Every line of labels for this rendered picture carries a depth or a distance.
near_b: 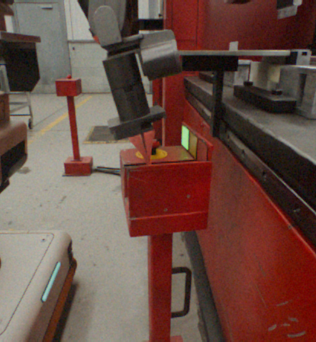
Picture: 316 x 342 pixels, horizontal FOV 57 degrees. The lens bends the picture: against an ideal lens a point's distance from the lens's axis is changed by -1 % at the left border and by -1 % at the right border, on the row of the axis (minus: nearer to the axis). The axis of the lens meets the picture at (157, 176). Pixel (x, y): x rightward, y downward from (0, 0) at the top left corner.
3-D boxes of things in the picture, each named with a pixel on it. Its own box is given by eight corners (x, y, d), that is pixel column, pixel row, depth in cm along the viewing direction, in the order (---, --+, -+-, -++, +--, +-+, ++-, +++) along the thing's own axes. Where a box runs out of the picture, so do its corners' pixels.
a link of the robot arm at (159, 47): (104, 23, 52) (90, 9, 44) (167, 4, 50) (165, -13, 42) (121, 89, 55) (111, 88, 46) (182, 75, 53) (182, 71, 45)
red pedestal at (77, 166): (67, 168, 272) (56, 74, 239) (94, 167, 273) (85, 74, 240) (61, 176, 253) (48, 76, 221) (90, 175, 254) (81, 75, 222)
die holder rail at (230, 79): (207, 77, 154) (208, 58, 150) (218, 77, 154) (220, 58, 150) (233, 88, 108) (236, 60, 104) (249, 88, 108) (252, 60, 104)
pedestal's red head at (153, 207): (121, 193, 75) (117, 124, 68) (182, 188, 78) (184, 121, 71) (129, 238, 57) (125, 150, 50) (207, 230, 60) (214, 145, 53)
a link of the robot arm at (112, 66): (103, 53, 51) (96, 55, 46) (141, 43, 50) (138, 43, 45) (114, 91, 54) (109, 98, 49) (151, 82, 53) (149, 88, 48)
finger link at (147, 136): (164, 167, 54) (151, 118, 50) (127, 179, 53) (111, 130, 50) (156, 155, 60) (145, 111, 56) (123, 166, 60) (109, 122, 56)
